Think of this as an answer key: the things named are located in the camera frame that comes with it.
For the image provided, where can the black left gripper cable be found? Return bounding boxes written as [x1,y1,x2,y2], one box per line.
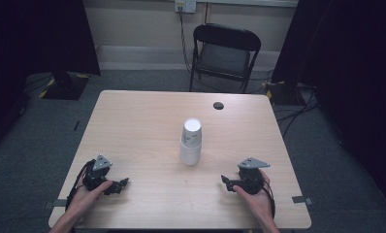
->
[64,159,93,212]

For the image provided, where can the black yellow striped stand base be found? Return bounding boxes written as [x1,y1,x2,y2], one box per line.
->
[262,80,301,105]

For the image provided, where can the black wall socket cable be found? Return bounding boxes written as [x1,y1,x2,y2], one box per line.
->
[178,7,195,76]

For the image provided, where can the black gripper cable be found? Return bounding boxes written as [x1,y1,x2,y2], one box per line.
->
[64,159,93,212]
[262,179,277,218]

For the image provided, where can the grey tape strip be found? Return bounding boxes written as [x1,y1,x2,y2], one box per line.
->
[291,195,314,206]
[43,198,69,210]

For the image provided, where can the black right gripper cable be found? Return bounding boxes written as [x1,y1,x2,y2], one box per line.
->
[262,179,277,218]

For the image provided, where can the person's right hand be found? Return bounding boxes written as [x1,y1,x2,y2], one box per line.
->
[233,169,274,224]

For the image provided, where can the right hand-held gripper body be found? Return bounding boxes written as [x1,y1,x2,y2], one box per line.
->
[232,156,272,196]

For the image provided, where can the person's left hand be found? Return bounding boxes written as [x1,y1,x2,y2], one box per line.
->
[66,180,114,218]

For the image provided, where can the black curtain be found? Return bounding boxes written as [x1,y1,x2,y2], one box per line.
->
[0,0,102,153]
[272,0,386,208]

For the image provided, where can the black floor cables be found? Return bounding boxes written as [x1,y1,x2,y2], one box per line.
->
[274,82,321,139]

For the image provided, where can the black folding chair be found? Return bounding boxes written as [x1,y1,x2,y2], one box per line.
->
[188,22,263,95]

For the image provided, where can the stack of white paper cups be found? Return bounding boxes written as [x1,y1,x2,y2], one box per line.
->
[179,137,203,167]

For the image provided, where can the single printed paper cup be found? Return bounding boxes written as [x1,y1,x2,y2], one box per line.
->
[181,117,203,148]

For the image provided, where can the white wall socket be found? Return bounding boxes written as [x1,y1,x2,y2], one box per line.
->
[174,0,198,15]

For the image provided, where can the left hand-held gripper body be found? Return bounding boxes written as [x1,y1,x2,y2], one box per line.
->
[82,153,114,192]

